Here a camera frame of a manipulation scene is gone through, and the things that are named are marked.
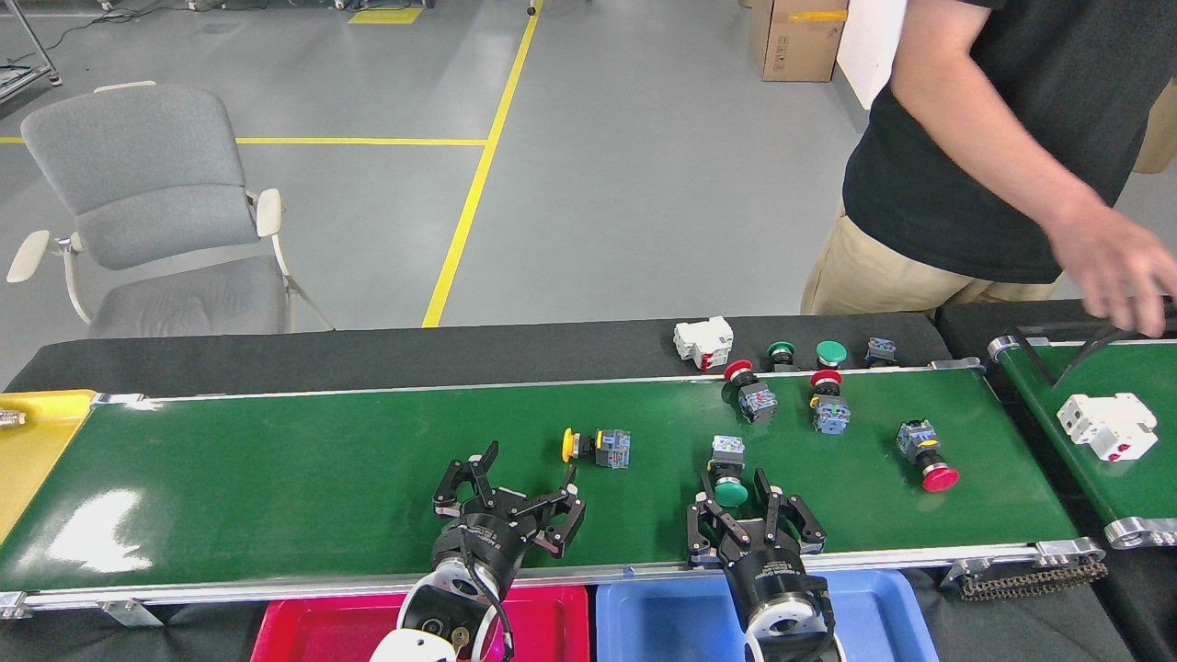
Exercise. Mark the person's right hand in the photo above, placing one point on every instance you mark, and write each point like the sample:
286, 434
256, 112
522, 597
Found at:
1117, 271

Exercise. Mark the metal equipment cart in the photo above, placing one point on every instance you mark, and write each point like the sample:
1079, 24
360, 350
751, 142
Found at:
18, 81

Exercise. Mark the red push button switch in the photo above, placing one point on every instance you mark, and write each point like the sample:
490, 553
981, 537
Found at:
759, 402
830, 416

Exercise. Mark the long green conveyor belt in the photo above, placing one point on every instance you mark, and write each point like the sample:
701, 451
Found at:
322, 478

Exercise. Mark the cardboard box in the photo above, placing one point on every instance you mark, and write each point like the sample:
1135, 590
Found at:
795, 46

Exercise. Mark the green conveyor with black guide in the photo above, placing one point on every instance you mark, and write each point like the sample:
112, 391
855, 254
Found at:
1140, 492

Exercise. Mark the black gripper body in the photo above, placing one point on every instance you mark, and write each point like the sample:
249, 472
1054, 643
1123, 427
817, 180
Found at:
483, 547
768, 575

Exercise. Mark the green push button switch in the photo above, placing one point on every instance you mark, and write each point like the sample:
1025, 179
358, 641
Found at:
731, 494
782, 349
831, 352

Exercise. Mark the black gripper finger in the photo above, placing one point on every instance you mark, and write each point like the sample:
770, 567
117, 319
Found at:
795, 524
464, 492
713, 538
561, 519

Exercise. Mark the potted plant in golden pot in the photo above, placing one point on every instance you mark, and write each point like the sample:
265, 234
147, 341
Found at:
1160, 129

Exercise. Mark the white bulb with metal base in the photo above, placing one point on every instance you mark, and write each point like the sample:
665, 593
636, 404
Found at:
11, 419

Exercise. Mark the red mushroom button switch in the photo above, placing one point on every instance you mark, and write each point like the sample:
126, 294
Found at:
940, 477

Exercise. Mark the red plastic tray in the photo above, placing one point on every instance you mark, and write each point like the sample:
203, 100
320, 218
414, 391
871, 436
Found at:
313, 630

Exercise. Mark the person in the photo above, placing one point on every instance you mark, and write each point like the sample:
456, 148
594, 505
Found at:
1085, 74

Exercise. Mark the white circuit breaker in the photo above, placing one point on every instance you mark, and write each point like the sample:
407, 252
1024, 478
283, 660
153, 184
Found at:
703, 342
1108, 428

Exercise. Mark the grey padded chair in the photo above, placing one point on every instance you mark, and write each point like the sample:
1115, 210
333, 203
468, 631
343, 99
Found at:
147, 156

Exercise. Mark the black curved guide rail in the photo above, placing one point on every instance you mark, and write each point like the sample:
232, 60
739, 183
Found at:
1059, 378

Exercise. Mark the yellow plastic bin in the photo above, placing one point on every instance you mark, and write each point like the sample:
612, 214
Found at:
37, 469

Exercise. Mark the blue plastic tray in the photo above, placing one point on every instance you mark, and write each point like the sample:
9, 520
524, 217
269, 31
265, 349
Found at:
662, 621

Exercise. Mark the yellow push button switch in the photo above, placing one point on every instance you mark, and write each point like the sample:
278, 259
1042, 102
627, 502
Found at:
611, 449

